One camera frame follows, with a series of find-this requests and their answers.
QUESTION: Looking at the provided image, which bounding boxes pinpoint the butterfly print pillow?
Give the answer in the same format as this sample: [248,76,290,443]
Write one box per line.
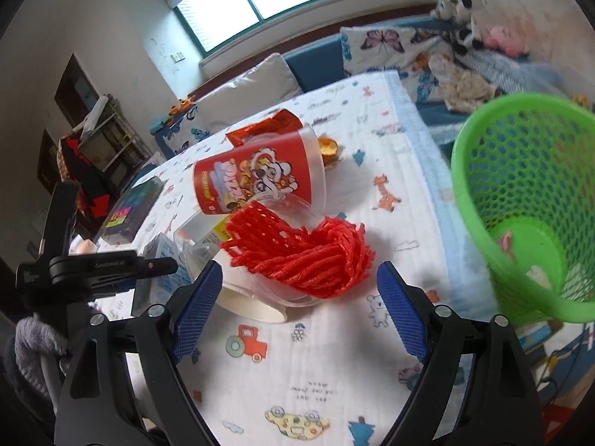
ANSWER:
[340,26,453,104]

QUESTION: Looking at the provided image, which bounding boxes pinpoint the orange chocolate wafer packet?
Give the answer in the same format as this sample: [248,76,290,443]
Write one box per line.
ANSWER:
[226,109,303,147]

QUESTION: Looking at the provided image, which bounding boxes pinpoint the red cartoon snack cup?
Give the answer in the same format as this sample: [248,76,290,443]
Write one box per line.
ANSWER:
[193,127,326,214]

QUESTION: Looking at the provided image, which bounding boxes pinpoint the cartoon print white tablecloth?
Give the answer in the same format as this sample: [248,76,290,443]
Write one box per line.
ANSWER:
[133,71,497,445]

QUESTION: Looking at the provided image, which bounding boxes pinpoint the green plastic mesh basket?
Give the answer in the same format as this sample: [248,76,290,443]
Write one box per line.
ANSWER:
[451,94,594,325]

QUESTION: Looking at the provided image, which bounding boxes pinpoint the metal storage rack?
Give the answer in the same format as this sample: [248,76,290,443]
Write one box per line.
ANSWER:
[58,95,152,187]

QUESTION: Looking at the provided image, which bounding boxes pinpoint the grey sofa cushion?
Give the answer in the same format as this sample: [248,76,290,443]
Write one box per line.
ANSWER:
[197,54,303,133]

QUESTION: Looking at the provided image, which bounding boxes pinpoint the pink plush toy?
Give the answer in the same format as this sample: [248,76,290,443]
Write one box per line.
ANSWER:
[484,25,530,58]

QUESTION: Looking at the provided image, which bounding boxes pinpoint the red mesh net bag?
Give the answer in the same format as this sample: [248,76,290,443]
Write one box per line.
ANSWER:
[221,201,375,299]

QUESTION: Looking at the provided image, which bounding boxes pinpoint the beige paper cup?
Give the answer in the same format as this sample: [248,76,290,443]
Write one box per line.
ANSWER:
[214,250,287,324]

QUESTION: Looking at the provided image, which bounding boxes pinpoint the gold foil wrapper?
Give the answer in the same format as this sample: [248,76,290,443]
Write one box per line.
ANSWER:
[318,137,342,167]

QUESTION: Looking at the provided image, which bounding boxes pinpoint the blue sofa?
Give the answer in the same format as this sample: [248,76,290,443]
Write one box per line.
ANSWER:
[149,15,464,159]

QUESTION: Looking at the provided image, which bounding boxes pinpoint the beige baby clothes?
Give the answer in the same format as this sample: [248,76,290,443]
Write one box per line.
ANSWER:
[429,54,503,114]

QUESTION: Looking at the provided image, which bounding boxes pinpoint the black white plush toy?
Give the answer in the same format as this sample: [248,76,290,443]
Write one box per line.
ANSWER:
[430,0,484,55]

